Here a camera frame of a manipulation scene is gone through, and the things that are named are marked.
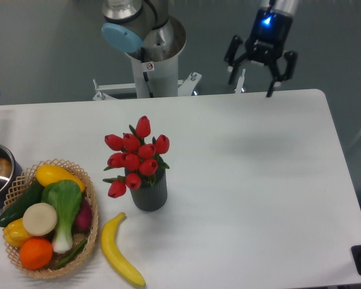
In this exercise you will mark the green bean pod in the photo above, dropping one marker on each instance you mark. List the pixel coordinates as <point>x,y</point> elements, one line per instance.
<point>71,256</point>

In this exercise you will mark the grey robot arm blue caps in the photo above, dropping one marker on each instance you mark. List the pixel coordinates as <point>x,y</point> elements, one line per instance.
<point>153,40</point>

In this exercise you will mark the white metal base frame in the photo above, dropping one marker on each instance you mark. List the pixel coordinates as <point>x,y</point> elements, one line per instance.
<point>186,87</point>

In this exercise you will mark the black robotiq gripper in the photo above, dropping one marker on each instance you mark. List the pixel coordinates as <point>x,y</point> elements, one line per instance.
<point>269,36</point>

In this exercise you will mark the yellow lemon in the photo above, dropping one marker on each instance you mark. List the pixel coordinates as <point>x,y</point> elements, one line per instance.
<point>15,233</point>

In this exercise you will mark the woven wicker basket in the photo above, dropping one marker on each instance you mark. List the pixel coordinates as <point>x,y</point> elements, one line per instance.
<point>20,185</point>

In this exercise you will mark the orange fruit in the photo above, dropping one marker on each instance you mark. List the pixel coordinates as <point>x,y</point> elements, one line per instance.
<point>36,253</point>

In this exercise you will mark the green bok choy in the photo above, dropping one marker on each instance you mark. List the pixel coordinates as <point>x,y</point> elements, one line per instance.
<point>65,197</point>

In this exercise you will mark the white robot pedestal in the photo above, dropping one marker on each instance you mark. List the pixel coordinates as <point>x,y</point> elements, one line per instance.
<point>155,79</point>

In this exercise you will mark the purple sweet potato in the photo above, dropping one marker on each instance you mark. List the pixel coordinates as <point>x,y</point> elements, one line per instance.
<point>84,218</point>

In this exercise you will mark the yellow banana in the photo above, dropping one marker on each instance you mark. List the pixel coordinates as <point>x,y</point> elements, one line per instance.
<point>114,256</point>

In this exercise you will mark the dark green cucumber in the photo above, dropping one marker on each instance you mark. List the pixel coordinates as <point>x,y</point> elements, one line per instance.
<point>31,196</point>

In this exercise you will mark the red tulip bouquet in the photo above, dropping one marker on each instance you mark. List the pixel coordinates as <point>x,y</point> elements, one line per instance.
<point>141,161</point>

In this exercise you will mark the yellow squash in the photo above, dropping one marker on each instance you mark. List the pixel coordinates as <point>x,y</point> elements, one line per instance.
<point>48,174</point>

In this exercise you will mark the dark grey ribbed vase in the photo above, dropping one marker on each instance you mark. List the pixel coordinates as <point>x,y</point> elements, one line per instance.
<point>152,192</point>

